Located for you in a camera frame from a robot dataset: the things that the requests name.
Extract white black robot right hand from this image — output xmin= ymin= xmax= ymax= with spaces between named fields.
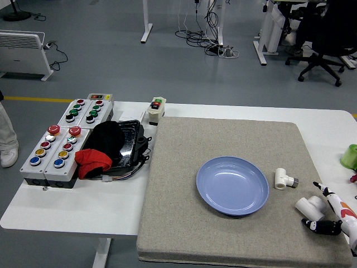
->
xmin=301 ymin=181 xmax=357 ymax=257

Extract large white pipe tee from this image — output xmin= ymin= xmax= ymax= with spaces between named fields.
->
xmin=295 ymin=195 xmax=330 ymax=221

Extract small white pipe tee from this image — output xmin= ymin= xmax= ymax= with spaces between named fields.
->
xmin=273 ymin=167 xmax=300 ymax=191

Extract blue round plate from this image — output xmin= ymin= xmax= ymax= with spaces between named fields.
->
xmin=196 ymin=155 xmax=270 ymax=217

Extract green cup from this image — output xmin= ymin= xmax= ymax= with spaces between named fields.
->
xmin=339 ymin=143 xmax=357 ymax=170

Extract grey-brown mat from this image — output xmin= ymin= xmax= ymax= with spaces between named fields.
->
xmin=136 ymin=116 xmax=354 ymax=268

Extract black office chair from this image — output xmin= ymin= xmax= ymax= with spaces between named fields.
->
xmin=284 ymin=0 xmax=357 ymax=87

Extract white desk with foot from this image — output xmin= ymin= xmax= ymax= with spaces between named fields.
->
xmin=252 ymin=0 xmax=329 ymax=66

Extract seated person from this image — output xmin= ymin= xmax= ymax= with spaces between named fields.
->
xmin=284 ymin=5 xmax=330 ymax=58

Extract white flat panel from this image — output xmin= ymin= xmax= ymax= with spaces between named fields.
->
xmin=263 ymin=4 xmax=290 ymax=54

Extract black glossy tray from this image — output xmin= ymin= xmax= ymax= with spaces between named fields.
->
xmin=83 ymin=119 xmax=153 ymax=175

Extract white paper sheet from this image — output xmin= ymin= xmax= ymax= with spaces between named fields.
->
xmin=115 ymin=108 xmax=147 ymax=123

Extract black cloth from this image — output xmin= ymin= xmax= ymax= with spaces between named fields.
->
xmin=83 ymin=121 xmax=126 ymax=157

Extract red cloth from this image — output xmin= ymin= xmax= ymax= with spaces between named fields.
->
xmin=74 ymin=149 xmax=113 ymax=180

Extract button box with green buttons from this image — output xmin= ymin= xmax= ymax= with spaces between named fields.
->
xmin=79 ymin=99 xmax=115 ymax=129
xmin=57 ymin=98 xmax=94 ymax=128

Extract white table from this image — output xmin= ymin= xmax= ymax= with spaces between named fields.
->
xmin=0 ymin=100 xmax=357 ymax=268

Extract button box with emergency stop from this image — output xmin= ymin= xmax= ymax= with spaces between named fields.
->
xmin=19 ymin=125 xmax=66 ymax=186
xmin=44 ymin=126 xmax=90 ymax=189

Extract white panel heater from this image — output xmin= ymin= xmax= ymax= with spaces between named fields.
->
xmin=0 ymin=30 xmax=54 ymax=82

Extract black round stand base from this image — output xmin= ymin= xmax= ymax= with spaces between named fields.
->
xmin=2 ymin=0 xmax=32 ymax=22

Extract black device with wire harness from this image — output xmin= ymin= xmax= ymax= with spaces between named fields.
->
xmin=89 ymin=133 xmax=153 ymax=184

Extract white switch box green red buttons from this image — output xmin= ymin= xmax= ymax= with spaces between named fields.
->
xmin=146 ymin=97 xmax=168 ymax=126

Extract black floor cable bundle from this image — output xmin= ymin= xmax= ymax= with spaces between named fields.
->
xmin=175 ymin=0 xmax=224 ymax=55

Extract small grey switch panel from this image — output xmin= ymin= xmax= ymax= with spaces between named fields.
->
xmin=86 ymin=93 xmax=114 ymax=101

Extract white desk frame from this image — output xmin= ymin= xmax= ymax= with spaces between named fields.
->
xmin=140 ymin=0 xmax=226 ymax=47

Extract black heater power cable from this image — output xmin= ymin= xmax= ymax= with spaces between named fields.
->
xmin=43 ymin=41 xmax=69 ymax=72

